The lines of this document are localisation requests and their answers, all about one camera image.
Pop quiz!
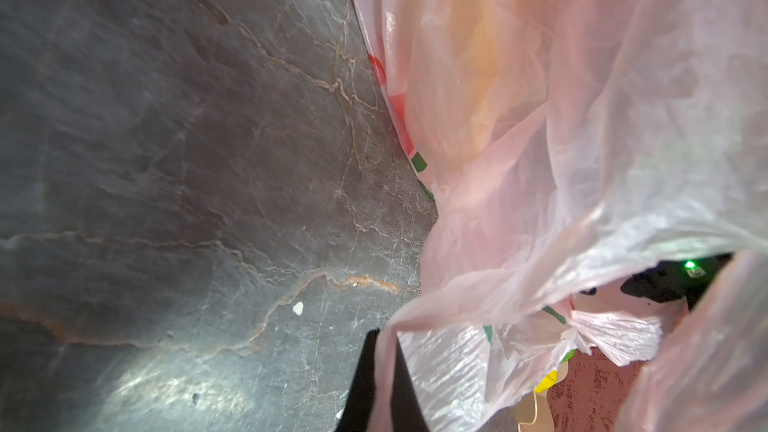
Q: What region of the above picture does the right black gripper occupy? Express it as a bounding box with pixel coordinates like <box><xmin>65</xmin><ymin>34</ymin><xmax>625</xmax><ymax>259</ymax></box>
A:
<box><xmin>578</xmin><ymin>251</ymin><xmax>736</xmax><ymax>310</ymax></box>

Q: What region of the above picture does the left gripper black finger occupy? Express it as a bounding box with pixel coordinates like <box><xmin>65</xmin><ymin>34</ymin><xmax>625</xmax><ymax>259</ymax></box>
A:
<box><xmin>335</xmin><ymin>329</ymin><xmax>429</xmax><ymax>432</ymax></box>

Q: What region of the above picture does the yellow fake lemon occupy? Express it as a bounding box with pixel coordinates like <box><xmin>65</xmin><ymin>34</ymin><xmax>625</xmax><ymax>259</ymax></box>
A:
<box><xmin>534</xmin><ymin>370</ymin><xmax>559</xmax><ymax>394</ymax></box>

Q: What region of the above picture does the pink plastic bag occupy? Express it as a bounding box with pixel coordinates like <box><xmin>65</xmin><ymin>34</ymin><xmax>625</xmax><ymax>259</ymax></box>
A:
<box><xmin>353</xmin><ymin>0</ymin><xmax>767</xmax><ymax>431</ymax></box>

